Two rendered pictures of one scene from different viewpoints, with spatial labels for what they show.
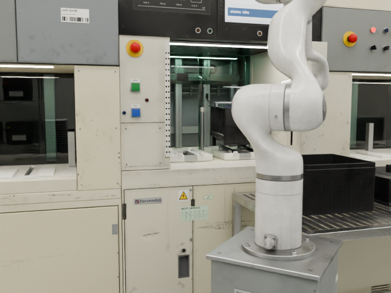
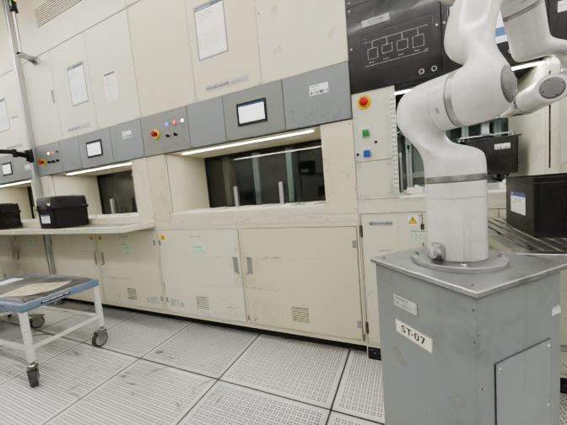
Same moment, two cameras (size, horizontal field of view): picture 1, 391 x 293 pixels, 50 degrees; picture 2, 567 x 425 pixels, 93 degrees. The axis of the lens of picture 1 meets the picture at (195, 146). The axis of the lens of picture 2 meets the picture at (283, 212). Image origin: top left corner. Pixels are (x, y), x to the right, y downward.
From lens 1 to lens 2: 0.49 m
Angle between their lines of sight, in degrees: 41
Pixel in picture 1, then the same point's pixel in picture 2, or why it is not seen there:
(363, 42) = not seen: outside the picture
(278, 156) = (441, 154)
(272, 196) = (437, 200)
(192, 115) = not seen: hidden behind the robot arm
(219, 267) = (381, 271)
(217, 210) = not seen: hidden behind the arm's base
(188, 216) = (418, 239)
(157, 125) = (386, 161)
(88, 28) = (328, 95)
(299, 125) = (468, 112)
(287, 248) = (459, 260)
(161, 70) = (387, 115)
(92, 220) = (337, 236)
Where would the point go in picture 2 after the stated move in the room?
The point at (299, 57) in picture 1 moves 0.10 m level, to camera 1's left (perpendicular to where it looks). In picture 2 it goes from (474, 33) to (421, 52)
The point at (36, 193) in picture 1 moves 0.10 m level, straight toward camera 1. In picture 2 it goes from (301, 215) to (296, 217)
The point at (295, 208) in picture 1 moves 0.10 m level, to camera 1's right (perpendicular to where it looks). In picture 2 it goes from (469, 213) to (535, 213)
